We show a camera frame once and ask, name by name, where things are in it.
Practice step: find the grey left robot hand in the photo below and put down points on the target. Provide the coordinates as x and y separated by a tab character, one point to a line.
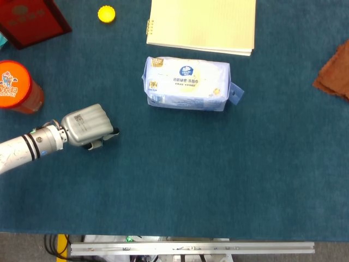
84	125

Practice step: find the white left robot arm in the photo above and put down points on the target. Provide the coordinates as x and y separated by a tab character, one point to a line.
16	152

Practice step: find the blue tissue pack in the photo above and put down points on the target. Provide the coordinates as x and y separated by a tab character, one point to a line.
191	90

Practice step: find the yellow bottle cap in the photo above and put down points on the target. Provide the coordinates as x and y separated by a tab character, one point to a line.
106	14

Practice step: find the orange cylindrical canister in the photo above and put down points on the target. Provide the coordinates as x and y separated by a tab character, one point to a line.
13	84

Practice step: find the teal felt table mat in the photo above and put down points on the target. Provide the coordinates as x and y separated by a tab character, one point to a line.
191	163

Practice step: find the red box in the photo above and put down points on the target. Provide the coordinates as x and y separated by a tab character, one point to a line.
30	21

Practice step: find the yellow spiral notebook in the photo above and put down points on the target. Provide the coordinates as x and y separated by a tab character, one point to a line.
201	24

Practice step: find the brown folded cloth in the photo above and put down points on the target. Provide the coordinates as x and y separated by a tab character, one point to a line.
335	76

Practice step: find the aluminium profile rail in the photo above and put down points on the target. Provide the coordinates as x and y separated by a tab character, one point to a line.
191	248

